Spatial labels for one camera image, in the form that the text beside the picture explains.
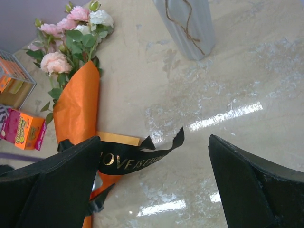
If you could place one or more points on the orange box bottom shelf right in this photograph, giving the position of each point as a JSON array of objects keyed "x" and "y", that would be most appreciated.
[{"x": 11, "y": 76}]

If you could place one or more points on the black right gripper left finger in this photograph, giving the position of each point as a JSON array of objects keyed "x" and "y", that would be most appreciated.
[{"x": 51, "y": 193}]

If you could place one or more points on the purple wavy striped mat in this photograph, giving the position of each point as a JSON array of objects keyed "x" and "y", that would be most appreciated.
[{"x": 3, "y": 112}]

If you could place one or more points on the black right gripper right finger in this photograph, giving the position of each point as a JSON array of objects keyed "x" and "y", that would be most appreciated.
[{"x": 255, "y": 192}]

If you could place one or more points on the white ceramic vase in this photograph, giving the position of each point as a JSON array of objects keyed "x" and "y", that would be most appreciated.
[{"x": 190, "y": 25}]

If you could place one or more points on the orange wrapping paper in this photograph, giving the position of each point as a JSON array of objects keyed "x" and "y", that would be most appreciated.
[{"x": 76, "y": 111}]

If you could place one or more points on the black printed ribbon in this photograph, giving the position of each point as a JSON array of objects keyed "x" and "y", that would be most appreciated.
[{"x": 133, "y": 161}]

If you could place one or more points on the white rose stem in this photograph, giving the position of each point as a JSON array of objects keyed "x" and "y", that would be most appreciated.
[{"x": 92, "y": 22}]

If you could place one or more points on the orange pink sponge box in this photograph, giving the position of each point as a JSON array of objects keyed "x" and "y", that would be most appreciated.
[{"x": 25, "y": 131}]

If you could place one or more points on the pink flower bunch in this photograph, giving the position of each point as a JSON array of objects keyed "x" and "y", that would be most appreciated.
[{"x": 59, "y": 52}]

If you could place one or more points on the white wire wooden shelf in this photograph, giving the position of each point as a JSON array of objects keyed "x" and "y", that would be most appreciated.
[{"x": 17, "y": 100}]

